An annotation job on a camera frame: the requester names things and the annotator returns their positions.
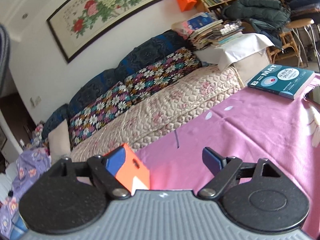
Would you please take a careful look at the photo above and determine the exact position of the beige pillow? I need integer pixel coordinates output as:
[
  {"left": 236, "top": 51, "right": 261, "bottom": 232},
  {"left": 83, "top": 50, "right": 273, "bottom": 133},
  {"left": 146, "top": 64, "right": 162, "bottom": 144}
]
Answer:
[{"left": 47, "top": 119, "right": 72, "bottom": 165}]

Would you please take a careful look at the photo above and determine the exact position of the wicker chair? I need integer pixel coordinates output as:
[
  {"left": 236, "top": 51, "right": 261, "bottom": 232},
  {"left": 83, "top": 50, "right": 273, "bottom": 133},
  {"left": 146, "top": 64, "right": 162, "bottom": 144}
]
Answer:
[{"left": 265, "top": 31, "right": 300, "bottom": 65}]

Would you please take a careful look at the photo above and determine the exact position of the blue patterned back cushion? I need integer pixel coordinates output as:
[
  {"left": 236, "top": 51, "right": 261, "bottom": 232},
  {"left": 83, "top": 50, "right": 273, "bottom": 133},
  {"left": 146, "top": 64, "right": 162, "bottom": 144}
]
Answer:
[
  {"left": 67, "top": 69, "right": 125, "bottom": 118},
  {"left": 41, "top": 104, "right": 69, "bottom": 140},
  {"left": 115, "top": 29, "right": 190, "bottom": 83}
]

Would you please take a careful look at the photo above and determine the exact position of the dark green jacket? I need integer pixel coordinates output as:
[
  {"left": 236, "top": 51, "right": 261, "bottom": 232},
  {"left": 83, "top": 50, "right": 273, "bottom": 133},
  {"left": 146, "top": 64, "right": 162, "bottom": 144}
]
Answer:
[{"left": 221, "top": 0, "right": 292, "bottom": 48}]

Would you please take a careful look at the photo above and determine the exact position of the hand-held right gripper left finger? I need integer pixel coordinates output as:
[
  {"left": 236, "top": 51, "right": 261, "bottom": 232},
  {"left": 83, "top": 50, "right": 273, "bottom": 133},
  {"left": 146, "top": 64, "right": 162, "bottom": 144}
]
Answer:
[{"left": 49, "top": 147, "right": 132, "bottom": 200}]

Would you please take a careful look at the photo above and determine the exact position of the metal stool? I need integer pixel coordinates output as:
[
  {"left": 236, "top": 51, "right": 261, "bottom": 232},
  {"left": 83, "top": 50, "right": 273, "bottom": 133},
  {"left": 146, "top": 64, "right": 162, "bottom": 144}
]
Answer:
[{"left": 285, "top": 18, "right": 316, "bottom": 68}]

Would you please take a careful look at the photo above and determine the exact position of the sofa with floral cushions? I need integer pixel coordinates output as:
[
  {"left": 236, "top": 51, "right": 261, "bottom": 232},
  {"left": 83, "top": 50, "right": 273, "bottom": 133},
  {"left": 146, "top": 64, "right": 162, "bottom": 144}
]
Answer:
[{"left": 69, "top": 64, "right": 244, "bottom": 163}]

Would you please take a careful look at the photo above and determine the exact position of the orange cardboard box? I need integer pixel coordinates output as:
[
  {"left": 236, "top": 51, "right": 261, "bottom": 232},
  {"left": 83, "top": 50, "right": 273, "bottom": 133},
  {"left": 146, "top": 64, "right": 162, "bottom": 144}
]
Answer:
[{"left": 116, "top": 143, "right": 151, "bottom": 197}]

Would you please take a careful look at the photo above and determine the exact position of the white covered side table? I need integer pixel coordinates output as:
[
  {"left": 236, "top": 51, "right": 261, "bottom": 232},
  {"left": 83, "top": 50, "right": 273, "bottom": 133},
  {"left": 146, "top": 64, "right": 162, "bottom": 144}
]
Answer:
[{"left": 195, "top": 32, "right": 275, "bottom": 72}]

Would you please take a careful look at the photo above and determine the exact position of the black glossy object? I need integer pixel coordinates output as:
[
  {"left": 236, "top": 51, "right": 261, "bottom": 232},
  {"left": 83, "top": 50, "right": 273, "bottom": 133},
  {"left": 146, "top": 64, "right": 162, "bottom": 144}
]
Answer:
[{"left": 302, "top": 85, "right": 320, "bottom": 112}]

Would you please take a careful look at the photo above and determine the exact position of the purple floral blanket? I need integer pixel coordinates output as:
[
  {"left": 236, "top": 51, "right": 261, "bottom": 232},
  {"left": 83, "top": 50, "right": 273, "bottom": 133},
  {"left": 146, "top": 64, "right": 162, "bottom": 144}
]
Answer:
[{"left": 0, "top": 146, "right": 52, "bottom": 239}]

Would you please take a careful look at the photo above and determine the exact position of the teal book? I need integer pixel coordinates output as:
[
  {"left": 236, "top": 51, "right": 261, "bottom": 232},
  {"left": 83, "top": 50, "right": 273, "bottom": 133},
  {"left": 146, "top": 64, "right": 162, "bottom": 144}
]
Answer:
[{"left": 247, "top": 64, "right": 316, "bottom": 100}]

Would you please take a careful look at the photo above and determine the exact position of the framed flower painting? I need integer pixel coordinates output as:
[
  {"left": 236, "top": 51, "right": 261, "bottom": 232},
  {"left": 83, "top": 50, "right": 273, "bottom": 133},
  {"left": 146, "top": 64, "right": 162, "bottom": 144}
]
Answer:
[{"left": 46, "top": 0, "right": 177, "bottom": 64}]

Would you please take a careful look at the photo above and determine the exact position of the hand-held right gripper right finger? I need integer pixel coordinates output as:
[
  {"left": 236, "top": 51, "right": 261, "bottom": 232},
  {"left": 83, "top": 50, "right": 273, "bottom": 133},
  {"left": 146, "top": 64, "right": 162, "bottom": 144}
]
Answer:
[{"left": 198, "top": 147, "right": 279, "bottom": 201}]

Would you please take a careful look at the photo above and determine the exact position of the blue checkered bed cover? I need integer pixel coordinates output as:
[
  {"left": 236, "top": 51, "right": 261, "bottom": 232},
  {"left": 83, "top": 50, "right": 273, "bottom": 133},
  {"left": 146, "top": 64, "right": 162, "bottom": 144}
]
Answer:
[{"left": 10, "top": 215, "right": 29, "bottom": 234}]

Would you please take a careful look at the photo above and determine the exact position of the stack of books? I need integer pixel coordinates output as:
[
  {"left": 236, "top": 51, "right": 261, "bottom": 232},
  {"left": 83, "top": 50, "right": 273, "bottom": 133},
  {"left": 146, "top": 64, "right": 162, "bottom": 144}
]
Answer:
[{"left": 172, "top": 12, "right": 247, "bottom": 49}]

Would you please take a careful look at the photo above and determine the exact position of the floral cloth bundle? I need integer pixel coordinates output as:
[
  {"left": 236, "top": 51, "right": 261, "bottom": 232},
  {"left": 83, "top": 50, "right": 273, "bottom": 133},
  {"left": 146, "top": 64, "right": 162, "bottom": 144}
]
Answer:
[{"left": 32, "top": 121, "right": 49, "bottom": 143}]

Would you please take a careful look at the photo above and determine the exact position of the floral print cushion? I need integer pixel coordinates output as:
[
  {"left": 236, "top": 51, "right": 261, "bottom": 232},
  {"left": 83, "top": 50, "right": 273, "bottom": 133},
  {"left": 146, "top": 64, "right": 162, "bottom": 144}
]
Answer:
[
  {"left": 69, "top": 81, "right": 132, "bottom": 149},
  {"left": 124, "top": 47, "right": 202, "bottom": 105}
]

